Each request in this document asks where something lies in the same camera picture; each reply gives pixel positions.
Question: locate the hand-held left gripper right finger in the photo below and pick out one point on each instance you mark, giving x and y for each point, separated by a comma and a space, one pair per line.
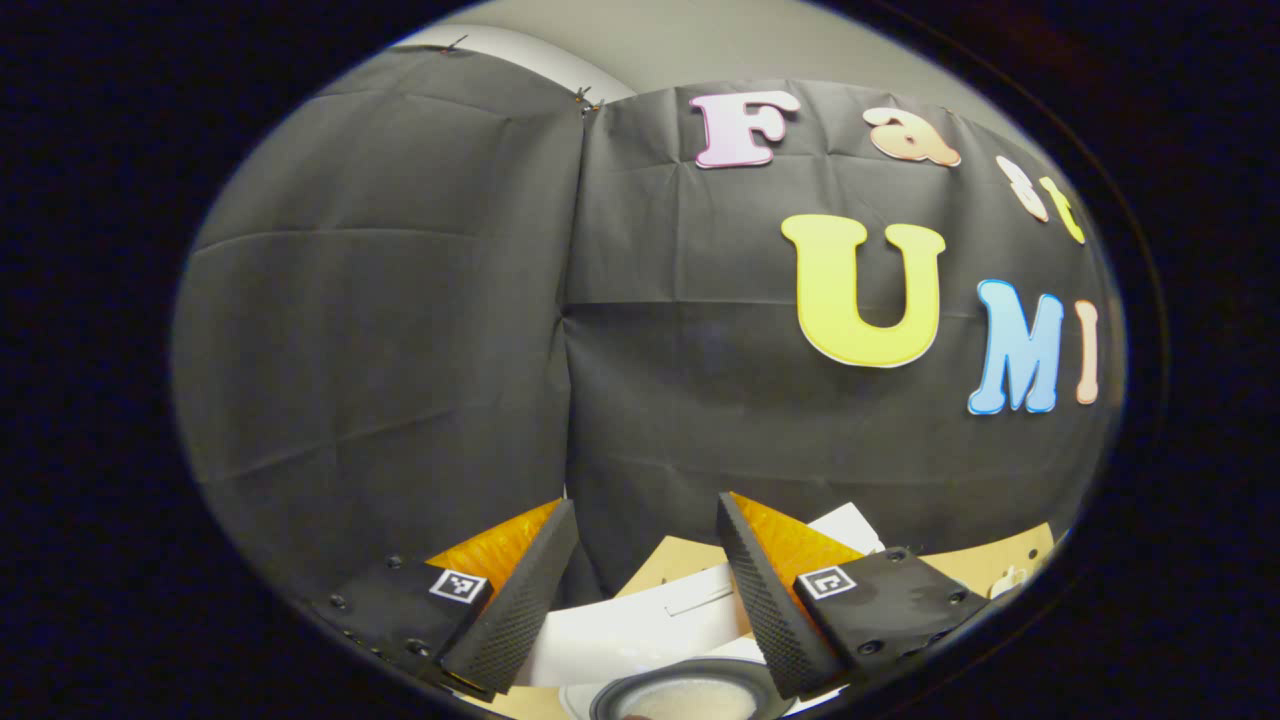
760, 600

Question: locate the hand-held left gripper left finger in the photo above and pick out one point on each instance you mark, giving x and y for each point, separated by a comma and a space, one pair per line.
520, 610

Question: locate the black backdrop cloth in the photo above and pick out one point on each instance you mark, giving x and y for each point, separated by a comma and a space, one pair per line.
380, 330

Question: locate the white rice cooker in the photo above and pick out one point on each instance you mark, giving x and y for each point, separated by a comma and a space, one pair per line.
620, 635

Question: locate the white divided grain dish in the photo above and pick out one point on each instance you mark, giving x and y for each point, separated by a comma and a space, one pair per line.
1005, 585

